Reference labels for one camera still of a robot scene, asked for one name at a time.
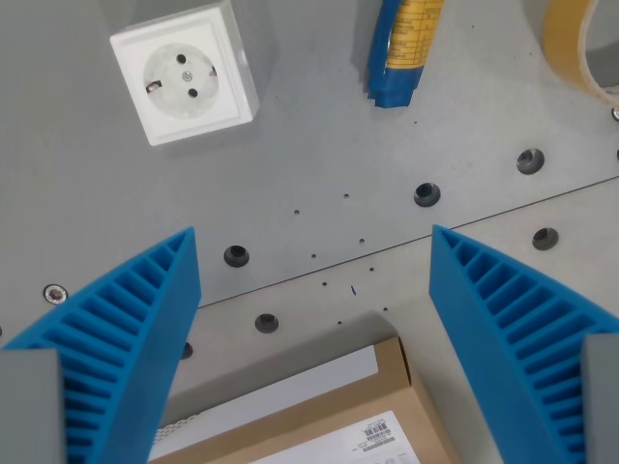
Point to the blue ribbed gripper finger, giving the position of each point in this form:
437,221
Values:
159,309
464,314

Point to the blue and yellow bag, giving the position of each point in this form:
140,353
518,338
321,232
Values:
392,82

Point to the black table plug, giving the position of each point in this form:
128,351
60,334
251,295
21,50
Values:
530,161
267,323
427,194
236,255
186,350
545,238

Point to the silver hex screw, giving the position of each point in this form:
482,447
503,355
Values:
615,114
54,294

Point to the brown cardboard box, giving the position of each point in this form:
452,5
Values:
338,401

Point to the yellow tape roll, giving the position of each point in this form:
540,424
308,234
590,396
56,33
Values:
563,43

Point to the white wall socket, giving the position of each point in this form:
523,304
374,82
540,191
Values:
186,79

